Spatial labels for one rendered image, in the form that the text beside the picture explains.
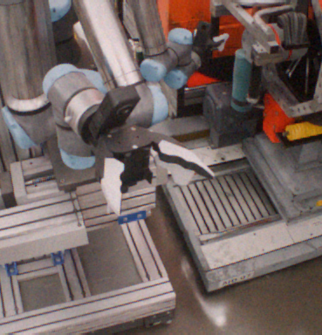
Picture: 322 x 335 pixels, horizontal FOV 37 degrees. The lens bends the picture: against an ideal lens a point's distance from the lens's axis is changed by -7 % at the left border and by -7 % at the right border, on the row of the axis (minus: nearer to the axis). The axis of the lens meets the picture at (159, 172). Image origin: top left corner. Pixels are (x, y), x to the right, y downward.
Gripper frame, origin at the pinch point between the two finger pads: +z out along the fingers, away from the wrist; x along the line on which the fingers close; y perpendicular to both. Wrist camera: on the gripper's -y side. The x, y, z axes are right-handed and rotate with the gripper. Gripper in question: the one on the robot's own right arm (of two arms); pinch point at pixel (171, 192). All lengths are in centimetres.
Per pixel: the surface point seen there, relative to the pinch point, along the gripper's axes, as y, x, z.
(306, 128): 56, -108, -51
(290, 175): 86, -114, -55
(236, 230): 105, -87, -53
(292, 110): 48, -100, -54
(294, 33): 12, -83, -50
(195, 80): 82, -117, -128
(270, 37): 14, -76, -53
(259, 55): 20, -73, -53
